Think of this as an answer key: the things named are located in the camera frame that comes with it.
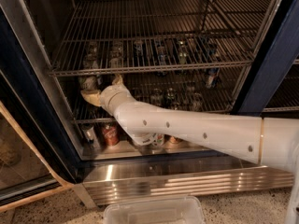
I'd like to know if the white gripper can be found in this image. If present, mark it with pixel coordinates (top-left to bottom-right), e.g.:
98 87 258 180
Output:
80 74 134 113

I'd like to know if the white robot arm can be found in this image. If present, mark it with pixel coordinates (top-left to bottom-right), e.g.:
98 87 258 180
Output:
80 77 299 224

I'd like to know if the white can middle shelf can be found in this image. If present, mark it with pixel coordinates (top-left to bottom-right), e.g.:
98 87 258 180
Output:
109 41 123 68

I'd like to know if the red cola can bottom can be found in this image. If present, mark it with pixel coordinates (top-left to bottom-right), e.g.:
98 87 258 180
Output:
102 122 120 146

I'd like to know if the silver can bottom left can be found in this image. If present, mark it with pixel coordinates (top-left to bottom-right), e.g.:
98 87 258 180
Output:
81 124 100 149

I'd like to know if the blue can middle shelf centre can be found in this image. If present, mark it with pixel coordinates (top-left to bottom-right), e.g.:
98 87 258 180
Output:
155 40 167 77

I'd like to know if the blue can shelf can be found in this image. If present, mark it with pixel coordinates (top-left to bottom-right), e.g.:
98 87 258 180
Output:
155 40 167 77
205 67 220 89

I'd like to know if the orange can bottom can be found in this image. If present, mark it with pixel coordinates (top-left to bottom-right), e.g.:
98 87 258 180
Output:
169 136 182 144

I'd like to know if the open glass fridge door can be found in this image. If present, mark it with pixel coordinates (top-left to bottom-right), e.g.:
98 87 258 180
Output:
0 11 77 212

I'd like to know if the stainless fridge base grille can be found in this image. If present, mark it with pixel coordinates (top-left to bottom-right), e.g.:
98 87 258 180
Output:
83 156 293 205

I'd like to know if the blue can middle shelf right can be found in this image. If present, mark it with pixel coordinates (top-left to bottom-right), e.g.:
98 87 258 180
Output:
205 67 220 89

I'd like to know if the blue fridge centre pillar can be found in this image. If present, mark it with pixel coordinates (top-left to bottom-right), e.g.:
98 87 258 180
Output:
231 0 299 116

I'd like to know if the clear plastic bin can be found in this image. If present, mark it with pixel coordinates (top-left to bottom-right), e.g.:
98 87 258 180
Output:
103 196 206 224

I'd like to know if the top wire shelf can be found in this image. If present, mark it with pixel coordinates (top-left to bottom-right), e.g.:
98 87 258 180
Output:
50 0 271 77

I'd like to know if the wire shelf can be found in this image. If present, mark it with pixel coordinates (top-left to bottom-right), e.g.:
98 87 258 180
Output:
50 0 271 77
70 66 244 125

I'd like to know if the middle wire shelf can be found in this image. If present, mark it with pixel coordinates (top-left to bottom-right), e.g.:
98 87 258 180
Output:
70 66 244 125

